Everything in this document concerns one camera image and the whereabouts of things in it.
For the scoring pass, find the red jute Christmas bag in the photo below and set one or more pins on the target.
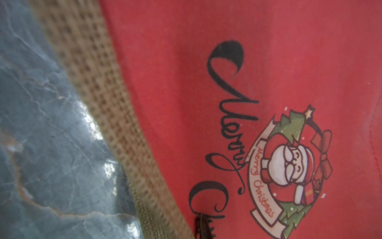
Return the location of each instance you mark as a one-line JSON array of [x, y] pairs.
[[235, 119]]

